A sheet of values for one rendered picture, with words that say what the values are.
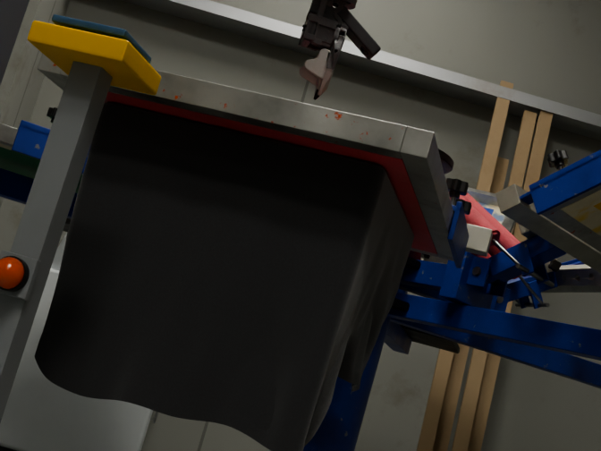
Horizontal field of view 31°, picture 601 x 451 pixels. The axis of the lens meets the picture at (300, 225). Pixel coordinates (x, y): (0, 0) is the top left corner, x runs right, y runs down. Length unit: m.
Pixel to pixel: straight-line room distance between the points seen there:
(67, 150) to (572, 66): 4.84
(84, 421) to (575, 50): 3.19
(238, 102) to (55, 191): 0.31
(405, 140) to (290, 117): 0.16
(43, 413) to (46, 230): 3.53
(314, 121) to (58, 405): 3.48
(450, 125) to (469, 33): 0.52
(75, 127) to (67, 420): 3.54
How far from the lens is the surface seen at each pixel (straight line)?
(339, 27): 2.21
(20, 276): 1.32
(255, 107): 1.51
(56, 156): 1.36
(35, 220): 1.35
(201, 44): 5.80
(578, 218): 2.40
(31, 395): 4.85
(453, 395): 5.12
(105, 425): 4.83
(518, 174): 5.50
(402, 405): 5.58
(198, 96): 1.53
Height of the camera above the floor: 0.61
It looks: 9 degrees up
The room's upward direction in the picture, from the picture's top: 16 degrees clockwise
